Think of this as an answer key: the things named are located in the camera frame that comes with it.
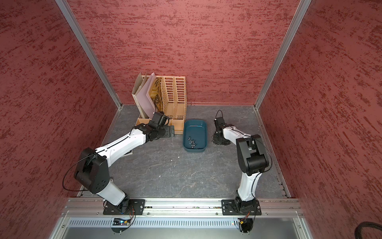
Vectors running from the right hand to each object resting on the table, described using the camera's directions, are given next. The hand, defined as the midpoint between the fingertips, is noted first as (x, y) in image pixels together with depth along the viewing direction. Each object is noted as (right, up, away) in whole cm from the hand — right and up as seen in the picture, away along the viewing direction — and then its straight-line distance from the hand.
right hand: (220, 143), depth 98 cm
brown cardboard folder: (-54, +41, -1) cm, 68 cm away
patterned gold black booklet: (-44, +34, +2) cm, 56 cm away
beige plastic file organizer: (-39, +35, +17) cm, 56 cm away
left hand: (-35, +7, -10) cm, 37 cm away
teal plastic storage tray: (-17, +4, +2) cm, 18 cm away
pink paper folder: (-50, +29, -6) cm, 58 cm away
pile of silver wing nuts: (-19, +1, -1) cm, 19 cm away
